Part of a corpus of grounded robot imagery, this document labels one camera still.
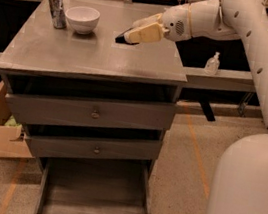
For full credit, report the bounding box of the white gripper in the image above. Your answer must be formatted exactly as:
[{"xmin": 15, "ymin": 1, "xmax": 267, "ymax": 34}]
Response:
[{"xmin": 123, "ymin": 4, "xmax": 191, "ymax": 44}]

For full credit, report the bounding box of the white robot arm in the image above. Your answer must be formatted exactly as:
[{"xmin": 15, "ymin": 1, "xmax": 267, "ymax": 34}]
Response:
[{"xmin": 122, "ymin": 0, "xmax": 268, "ymax": 214}]

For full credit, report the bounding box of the grey wooden drawer cabinet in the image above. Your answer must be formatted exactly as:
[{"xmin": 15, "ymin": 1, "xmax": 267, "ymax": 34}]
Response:
[{"xmin": 0, "ymin": 0, "xmax": 199, "ymax": 214}]

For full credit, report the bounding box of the top grey drawer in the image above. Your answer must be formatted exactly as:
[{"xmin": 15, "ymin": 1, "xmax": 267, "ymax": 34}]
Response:
[{"xmin": 6, "ymin": 94, "xmax": 175, "ymax": 130}]

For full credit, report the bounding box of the middle grey drawer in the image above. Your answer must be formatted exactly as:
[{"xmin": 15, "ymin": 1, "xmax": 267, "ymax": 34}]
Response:
[{"xmin": 25, "ymin": 129, "xmax": 163, "ymax": 160}]

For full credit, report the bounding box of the open bottom grey drawer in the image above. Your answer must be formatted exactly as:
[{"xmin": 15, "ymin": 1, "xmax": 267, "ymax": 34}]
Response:
[{"xmin": 33, "ymin": 158, "xmax": 151, "ymax": 214}]

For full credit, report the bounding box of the clear sanitizer pump bottle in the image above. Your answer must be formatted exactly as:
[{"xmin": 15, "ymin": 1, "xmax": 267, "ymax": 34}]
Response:
[{"xmin": 204, "ymin": 51, "xmax": 220, "ymax": 76}]

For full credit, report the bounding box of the white ceramic bowl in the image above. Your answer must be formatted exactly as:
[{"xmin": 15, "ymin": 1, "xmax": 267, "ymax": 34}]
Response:
[{"xmin": 65, "ymin": 6, "xmax": 100, "ymax": 35}]

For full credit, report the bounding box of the silver metallic can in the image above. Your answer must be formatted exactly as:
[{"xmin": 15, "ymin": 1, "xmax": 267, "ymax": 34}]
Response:
[{"xmin": 48, "ymin": 0, "xmax": 67, "ymax": 29}]

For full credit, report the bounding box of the brown cardboard box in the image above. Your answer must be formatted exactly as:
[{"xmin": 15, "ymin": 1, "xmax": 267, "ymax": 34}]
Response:
[{"xmin": 0, "ymin": 81, "xmax": 32, "ymax": 159}]

